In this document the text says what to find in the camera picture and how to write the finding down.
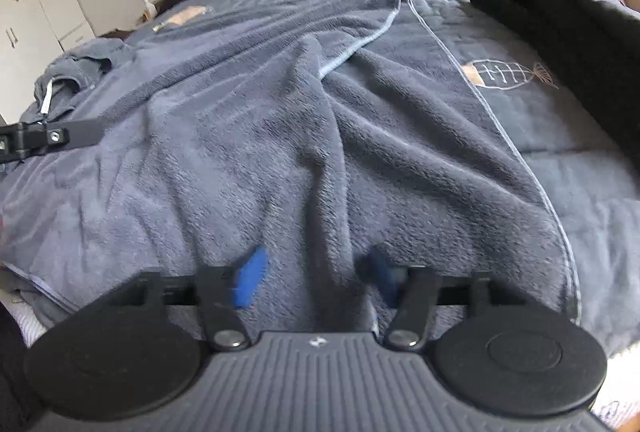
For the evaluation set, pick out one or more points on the white drawer unit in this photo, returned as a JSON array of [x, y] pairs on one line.
[[77, 37]]

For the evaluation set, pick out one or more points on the white wardrobe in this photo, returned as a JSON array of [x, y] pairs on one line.
[[30, 37]]

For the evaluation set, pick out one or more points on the blue-grey printed quilt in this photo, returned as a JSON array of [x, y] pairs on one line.
[[550, 122]]

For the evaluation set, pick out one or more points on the white spray bottle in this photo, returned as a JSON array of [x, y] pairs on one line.
[[147, 7]]

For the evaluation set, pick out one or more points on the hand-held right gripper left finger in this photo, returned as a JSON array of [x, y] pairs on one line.
[[252, 274]]

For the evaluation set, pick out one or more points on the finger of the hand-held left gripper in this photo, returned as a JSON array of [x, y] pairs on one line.
[[75, 133]]

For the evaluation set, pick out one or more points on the stack of dark towels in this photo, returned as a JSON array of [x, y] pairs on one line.
[[575, 37]]

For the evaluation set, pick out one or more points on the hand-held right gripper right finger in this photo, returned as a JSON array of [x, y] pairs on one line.
[[382, 272]]

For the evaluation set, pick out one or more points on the crumpled grey towel white tag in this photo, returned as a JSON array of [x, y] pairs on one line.
[[80, 62]]

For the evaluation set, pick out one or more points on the grey fleece towel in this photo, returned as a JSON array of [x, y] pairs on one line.
[[275, 137]]

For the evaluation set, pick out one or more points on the person's black clothing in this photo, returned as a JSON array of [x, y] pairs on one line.
[[15, 372]]

